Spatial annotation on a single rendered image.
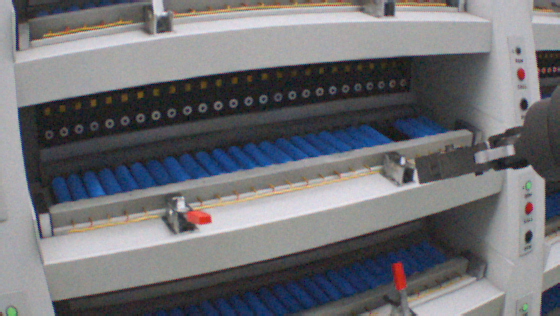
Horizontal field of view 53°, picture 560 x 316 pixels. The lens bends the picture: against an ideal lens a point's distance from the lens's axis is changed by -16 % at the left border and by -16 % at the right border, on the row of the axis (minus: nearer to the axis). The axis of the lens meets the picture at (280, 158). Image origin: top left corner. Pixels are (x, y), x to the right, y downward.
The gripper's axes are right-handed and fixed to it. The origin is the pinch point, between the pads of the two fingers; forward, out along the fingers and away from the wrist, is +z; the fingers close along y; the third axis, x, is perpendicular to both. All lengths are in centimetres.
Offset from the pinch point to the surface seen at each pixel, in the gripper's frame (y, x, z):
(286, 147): -9.7, 6.1, 16.6
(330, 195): -9.5, -0.5, 9.1
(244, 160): -15.8, 5.3, 15.3
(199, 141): -18.9, 8.9, 20.4
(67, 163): -36.1, 9.1, 20.7
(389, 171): -1.0, 0.7, 9.2
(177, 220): -27.5, 0.2, 6.7
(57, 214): -39.4, 3.0, 10.7
